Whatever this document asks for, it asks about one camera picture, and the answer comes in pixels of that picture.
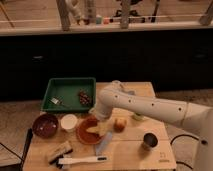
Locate orange red plate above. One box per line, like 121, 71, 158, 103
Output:
76, 117, 104, 145

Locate metal fork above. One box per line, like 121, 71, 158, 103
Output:
51, 98, 69, 108

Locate dark red bowl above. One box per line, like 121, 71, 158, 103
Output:
32, 114, 58, 138

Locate dark grape bunch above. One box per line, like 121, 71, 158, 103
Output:
78, 90, 92, 105

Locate blue grey knife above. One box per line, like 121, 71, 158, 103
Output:
94, 132, 113, 155

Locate yellow banana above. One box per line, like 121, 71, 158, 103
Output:
86, 122, 108, 136

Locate black cable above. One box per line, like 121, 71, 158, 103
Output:
170, 133, 201, 171

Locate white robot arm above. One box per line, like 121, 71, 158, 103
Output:
90, 80, 213, 171

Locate small white cup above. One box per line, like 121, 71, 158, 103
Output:
60, 114, 78, 132

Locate dark metal cup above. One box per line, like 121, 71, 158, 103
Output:
142, 133, 158, 150

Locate green plastic tray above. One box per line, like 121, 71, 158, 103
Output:
41, 77, 96, 113

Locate red yellow apple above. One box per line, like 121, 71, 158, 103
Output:
114, 118, 127, 132

